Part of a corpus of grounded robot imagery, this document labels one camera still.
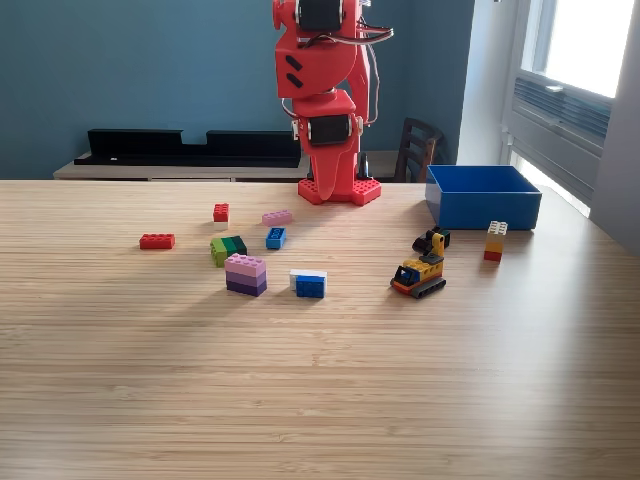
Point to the blue and white brick pair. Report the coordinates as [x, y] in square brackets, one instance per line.
[310, 287]

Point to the purple and pink brick stack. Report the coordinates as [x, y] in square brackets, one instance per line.
[245, 277]

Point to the small yellow toy digger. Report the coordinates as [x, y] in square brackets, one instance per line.
[420, 275]

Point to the blue plastic bin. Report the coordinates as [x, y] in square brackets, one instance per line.
[490, 210]

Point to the small blue brick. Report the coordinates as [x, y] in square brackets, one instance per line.
[275, 238]

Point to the dark wooden chair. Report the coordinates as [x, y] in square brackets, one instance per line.
[417, 150]

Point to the red and white brick stack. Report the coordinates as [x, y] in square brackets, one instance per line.
[221, 214]

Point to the green brick stack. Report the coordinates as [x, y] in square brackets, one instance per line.
[225, 250]

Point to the dark green brick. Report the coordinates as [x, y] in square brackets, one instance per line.
[446, 238]

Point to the black shelf unit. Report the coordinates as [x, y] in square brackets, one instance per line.
[150, 150]

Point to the pale wooden sideboard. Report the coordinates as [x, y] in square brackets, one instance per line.
[150, 174]

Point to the white yellow red brick tower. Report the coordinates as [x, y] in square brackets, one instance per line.
[495, 245]

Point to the flat red brick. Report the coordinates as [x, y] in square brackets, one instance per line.
[157, 242]

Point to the white window frame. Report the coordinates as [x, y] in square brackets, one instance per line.
[542, 50]

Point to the grey wall heater unit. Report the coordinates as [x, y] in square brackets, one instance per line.
[560, 125]

